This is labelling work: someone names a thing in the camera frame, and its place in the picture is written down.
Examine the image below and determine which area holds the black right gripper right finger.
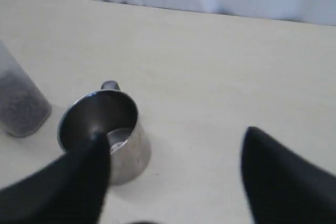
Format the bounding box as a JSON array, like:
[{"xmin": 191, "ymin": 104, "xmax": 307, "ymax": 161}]
[{"xmin": 240, "ymin": 126, "xmax": 335, "ymax": 223}]

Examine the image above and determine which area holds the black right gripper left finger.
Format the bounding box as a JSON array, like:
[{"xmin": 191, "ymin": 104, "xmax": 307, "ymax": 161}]
[{"xmin": 1, "ymin": 134, "xmax": 111, "ymax": 223}]

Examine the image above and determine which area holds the steel mug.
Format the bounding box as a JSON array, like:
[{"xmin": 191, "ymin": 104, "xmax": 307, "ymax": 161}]
[{"xmin": 57, "ymin": 80, "xmax": 151, "ymax": 185}]

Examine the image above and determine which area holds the clear plastic tall container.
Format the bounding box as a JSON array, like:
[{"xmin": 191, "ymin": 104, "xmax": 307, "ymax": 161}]
[{"xmin": 1, "ymin": 42, "xmax": 51, "ymax": 137}]

